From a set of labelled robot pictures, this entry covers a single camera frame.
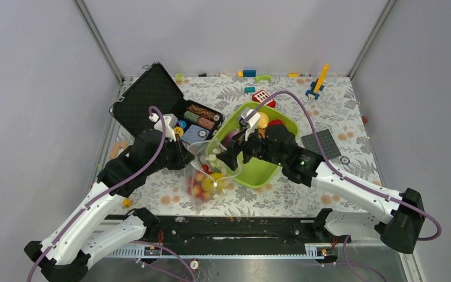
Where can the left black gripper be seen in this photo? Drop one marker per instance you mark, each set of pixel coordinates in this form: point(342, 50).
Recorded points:
point(183, 155)

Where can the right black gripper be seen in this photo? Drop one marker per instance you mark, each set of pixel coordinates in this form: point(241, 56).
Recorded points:
point(241, 143)

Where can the purple toy eggplant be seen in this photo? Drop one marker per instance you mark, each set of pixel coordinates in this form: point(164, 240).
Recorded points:
point(229, 137)

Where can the yellow green toy fruit slice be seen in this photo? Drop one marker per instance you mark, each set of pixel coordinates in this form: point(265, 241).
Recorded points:
point(214, 183)

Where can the clear zip top bag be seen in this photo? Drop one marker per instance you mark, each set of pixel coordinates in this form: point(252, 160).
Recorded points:
point(205, 159)

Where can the red lychee bunch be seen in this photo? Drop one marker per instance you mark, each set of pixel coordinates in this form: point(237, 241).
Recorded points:
point(194, 178)

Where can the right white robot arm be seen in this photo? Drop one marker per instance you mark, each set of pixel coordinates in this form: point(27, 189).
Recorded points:
point(393, 217)

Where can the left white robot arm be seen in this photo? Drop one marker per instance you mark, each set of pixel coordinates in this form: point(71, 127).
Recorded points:
point(71, 250)

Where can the peach wooden block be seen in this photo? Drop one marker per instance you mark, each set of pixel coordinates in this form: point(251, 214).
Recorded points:
point(117, 148)

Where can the small yellow block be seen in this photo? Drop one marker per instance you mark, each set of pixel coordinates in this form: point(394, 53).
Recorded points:
point(126, 203)

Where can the green plastic tray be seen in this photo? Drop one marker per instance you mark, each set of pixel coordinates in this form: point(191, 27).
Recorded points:
point(256, 173)

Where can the blue playing card deck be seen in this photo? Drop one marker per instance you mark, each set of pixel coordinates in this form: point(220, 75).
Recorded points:
point(194, 134)

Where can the yellow toy lemon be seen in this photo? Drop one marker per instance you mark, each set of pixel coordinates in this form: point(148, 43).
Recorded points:
point(263, 120)

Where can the red toy apple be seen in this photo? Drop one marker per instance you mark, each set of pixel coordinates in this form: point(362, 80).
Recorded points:
point(276, 122)

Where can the red white toy block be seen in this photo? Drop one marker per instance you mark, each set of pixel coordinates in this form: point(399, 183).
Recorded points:
point(261, 96)

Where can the teal small block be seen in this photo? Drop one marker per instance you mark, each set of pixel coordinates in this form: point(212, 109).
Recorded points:
point(250, 89)

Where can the green arch block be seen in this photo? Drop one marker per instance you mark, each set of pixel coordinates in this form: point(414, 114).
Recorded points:
point(260, 78)

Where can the blue lego brick back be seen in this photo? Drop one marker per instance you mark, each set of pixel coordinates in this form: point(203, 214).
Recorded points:
point(249, 73)

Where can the black poker chip case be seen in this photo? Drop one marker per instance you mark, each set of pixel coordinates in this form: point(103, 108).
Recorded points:
point(155, 87)

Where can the grey lego baseplate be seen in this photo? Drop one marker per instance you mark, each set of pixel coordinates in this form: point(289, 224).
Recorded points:
point(327, 142)

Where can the yellow blue block tower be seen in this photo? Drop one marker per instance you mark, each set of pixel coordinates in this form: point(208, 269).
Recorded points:
point(318, 85)

